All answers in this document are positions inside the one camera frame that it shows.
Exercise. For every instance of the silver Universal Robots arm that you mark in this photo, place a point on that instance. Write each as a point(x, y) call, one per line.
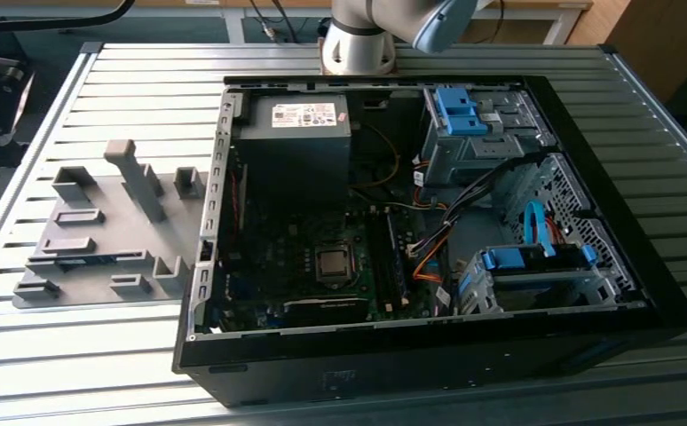
point(358, 49)

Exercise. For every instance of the black RAM slot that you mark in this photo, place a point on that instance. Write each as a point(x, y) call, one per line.
point(374, 257)
point(388, 257)
point(382, 257)

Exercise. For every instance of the grey parts rack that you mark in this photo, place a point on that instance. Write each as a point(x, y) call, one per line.
point(112, 222)

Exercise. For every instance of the grey power supply unit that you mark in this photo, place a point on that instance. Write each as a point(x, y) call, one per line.
point(296, 160)

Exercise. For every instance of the green motherboard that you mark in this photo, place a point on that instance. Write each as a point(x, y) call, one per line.
point(272, 270)

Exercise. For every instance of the silver CPU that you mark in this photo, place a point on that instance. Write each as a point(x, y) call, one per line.
point(335, 262)

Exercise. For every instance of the CPU socket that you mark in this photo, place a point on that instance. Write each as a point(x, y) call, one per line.
point(336, 280)

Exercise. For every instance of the black graphics card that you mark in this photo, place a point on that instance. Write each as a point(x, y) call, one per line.
point(326, 310)

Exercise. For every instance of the blue drive carrier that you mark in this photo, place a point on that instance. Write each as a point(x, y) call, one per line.
point(459, 111)

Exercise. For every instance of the grey metal drive cage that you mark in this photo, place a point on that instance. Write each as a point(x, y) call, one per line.
point(545, 278)
point(486, 155)

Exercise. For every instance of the black PC case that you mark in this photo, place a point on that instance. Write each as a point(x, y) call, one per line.
point(379, 368)

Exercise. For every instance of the blue plastic latch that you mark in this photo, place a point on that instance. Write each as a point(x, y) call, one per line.
point(467, 290)

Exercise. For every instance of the hard disk in blue carrier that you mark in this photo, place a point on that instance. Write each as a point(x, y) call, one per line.
point(503, 258)

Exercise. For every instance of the white-framed wooden desk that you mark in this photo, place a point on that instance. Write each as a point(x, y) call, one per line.
point(563, 24)

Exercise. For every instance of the wooden cabinet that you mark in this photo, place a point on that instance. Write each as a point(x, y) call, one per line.
point(663, 35)

